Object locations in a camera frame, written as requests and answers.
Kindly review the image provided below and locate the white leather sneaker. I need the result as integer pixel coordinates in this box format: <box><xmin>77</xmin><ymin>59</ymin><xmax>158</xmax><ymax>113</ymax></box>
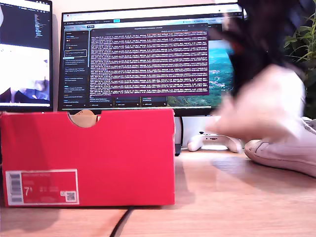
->
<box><xmin>244</xmin><ymin>116</ymin><xmax>316</xmax><ymax>178</ymax></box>
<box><xmin>204</xmin><ymin>63</ymin><xmax>308</xmax><ymax>147</ymax></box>

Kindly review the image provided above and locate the red Nike shoebox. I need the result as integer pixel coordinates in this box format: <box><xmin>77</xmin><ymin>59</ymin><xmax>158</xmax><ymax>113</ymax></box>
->
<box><xmin>0</xmin><ymin>108</ymin><xmax>176</xmax><ymax>207</ymax></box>

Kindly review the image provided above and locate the green leafy houseplant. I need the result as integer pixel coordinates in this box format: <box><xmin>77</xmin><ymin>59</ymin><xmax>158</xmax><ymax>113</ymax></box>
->
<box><xmin>283</xmin><ymin>11</ymin><xmax>316</xmax><ymax>87</ymax></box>

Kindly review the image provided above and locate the white game controller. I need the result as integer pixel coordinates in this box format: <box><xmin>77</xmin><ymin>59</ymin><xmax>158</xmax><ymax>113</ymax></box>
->
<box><xmin>187</xmin><ymin>131</ymin><xmax>242</xmax><ymax>153</ymax></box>

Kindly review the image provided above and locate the wide black Huawei monitor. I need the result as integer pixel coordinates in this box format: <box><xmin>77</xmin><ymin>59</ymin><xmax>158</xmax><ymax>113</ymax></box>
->
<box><xmin>57</xmin><ymin>2</ymin><xmax>247</xmax><ymax>117</ymax></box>

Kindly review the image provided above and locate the black table cable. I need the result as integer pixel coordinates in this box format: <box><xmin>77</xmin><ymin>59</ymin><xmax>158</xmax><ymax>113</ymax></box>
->
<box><xmin>110</xmin><ymin>206</ymin><xmax>134</xmax><ymax>237</ymax></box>

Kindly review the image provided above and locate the narrow black computer monitor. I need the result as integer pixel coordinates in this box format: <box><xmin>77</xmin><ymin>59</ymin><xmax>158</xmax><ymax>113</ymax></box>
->
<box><xmin>0</xmin><ymin>0</ymin><xmax>54</xmax><ymax>112</ymax></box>

